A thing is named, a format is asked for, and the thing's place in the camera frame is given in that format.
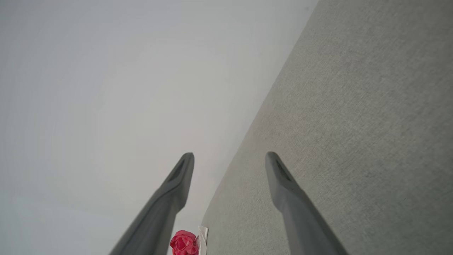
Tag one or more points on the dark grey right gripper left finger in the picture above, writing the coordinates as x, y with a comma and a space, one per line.
159, 212

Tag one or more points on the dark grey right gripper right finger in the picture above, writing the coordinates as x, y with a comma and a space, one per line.
300, 219

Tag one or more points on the white cloth corner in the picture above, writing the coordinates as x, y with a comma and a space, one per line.
184, 244

